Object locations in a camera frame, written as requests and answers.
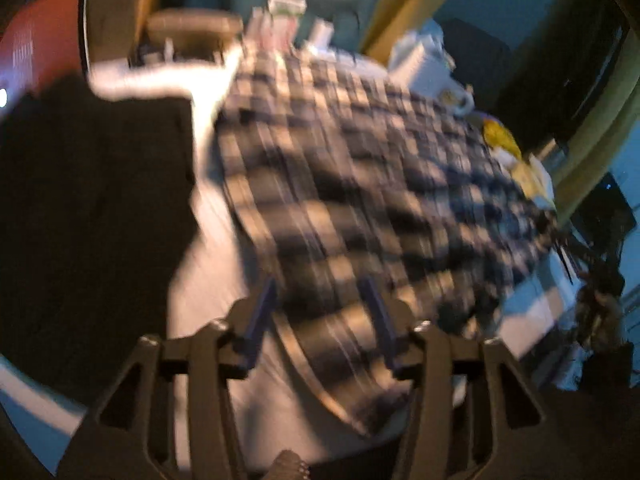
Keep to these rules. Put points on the green white milk carton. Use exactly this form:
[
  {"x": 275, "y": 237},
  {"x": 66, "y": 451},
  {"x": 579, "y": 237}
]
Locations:
[{"x": 280, "y": 23}]

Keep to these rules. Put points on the tablet with red screen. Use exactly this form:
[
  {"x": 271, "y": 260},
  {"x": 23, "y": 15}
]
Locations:
[{"x": 44, "y": 41}]

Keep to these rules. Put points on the yellow tissue pack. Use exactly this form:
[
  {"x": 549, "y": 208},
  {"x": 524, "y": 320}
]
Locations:
[{"x": 535, "y": 182}]

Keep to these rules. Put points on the white power adapter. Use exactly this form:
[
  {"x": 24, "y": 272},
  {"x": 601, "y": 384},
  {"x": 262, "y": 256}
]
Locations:
[{"x": 321, "y": 34}]

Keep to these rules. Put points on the plaid pajama pants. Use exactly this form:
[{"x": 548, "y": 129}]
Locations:
[{"x": 336, "y": 177}]

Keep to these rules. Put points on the white perforated plastic basket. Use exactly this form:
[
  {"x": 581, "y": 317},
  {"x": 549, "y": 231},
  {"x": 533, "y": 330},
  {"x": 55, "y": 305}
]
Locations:
[{"x": 421, "y": 63}]

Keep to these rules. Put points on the white bear mug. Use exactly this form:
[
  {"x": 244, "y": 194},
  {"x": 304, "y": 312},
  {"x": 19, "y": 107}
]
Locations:
[{"x": 457, "y": 100}]

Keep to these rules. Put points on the yellow duck snack bag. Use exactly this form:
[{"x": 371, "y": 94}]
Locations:
[{"x": 496, "y": 135}]

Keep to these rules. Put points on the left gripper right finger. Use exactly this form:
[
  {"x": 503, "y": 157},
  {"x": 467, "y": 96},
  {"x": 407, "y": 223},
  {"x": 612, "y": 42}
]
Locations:
[{"x": 473, "y": 414}]

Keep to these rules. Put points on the yellow curtain right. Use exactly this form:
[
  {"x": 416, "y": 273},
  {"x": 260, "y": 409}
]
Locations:
[{"x": 601, "y": 135}]

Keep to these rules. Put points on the beige lidded food container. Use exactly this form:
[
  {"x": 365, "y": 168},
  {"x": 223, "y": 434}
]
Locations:
[{"x": 192, "y": 30}]

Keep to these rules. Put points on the cardboard box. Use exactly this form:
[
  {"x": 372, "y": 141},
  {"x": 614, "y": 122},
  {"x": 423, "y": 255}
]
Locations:
[{"x": 115, "y": 27}]

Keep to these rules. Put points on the person's fingertip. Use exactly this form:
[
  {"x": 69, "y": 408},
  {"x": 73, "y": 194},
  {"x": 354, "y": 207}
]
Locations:
[{"x": 287, "y": 466}]

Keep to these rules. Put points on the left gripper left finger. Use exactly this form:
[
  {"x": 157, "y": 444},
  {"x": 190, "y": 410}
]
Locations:
[{"x": 168, "y": 414}]

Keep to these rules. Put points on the black folded garment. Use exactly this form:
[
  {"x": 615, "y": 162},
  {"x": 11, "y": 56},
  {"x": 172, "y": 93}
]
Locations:
[{"x": 95, "y": 220}]

